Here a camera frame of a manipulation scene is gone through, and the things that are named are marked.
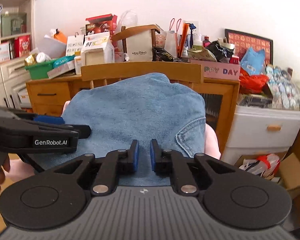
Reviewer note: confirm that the cream cabinet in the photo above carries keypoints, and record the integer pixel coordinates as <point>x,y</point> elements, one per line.
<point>5,80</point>

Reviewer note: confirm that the gold foil packet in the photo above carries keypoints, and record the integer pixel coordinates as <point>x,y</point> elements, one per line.
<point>30,60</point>

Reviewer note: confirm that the red printed box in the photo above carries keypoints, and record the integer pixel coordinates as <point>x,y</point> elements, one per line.
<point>22,46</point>

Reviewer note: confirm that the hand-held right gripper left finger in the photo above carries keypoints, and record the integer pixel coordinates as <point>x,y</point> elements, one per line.
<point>135,157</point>

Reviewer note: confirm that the wooden dresser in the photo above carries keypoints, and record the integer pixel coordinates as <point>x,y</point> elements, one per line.
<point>50,95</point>

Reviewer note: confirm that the canvas lunch bag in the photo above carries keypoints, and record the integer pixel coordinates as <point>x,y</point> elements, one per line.
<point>138,45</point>

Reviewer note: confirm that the black crumpled bag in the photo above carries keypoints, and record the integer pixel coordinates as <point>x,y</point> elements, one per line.
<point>220,51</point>

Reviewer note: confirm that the grey flat box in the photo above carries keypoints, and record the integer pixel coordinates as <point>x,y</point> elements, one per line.
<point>61,70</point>

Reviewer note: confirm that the white plastic drawer unit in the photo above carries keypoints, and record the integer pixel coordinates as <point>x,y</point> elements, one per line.
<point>260,132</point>

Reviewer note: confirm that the black foil packet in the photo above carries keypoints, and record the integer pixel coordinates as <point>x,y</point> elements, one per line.
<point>166,55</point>

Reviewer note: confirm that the blue denim shorts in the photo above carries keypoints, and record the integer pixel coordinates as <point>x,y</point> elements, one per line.
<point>135,105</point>

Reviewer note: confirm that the pale yellow bottle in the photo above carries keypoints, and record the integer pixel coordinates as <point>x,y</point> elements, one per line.
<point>78,65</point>

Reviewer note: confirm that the wooden spindle chair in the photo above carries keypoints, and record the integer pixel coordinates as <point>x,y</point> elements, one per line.
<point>140,71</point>

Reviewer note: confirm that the pack of small cups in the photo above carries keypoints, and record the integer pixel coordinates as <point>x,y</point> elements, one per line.
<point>285,87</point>

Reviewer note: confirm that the teal packet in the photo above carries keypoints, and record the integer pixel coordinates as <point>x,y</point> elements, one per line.
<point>63,61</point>

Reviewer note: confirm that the white windowed carton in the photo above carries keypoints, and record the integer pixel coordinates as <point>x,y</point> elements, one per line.
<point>97,50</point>

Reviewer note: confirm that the red chocolate box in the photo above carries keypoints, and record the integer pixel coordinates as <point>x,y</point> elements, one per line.
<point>101,25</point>

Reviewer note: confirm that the framed red picture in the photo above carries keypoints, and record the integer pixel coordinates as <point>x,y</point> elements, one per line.
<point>250,40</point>

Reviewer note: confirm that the white picture card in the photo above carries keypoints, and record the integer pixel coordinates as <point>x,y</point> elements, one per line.
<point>74,44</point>

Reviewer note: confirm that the white paper bag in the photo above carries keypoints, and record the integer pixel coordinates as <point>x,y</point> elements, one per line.
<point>171,42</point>

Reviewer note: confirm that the pink lettered box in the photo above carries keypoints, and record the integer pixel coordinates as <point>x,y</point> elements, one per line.
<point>215,71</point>

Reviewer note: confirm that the cardboard box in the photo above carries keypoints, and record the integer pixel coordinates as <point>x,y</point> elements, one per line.
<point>295,175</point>

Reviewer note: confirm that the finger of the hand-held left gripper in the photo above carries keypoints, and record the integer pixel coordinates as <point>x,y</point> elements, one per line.
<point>50,120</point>
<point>82,131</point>

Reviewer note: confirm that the red mesh bag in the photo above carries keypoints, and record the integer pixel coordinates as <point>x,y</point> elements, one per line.
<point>252,82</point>

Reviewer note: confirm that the blue packet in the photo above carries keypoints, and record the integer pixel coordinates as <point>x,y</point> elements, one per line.
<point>252,61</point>

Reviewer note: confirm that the white round jar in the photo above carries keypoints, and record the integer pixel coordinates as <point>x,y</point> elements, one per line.
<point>43,57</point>

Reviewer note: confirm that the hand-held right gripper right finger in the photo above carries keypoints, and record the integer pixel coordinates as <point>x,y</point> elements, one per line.
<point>154,157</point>

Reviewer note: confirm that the orange packet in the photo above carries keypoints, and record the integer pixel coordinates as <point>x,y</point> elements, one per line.
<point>59,36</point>

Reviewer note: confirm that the pink and white box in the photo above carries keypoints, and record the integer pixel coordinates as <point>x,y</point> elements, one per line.
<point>3,52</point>

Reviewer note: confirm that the clear plastic bag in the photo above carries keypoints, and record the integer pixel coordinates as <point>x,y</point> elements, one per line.
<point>127,20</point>

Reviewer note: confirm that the green plastic bin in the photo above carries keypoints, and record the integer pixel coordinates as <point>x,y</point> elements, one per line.
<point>38,71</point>

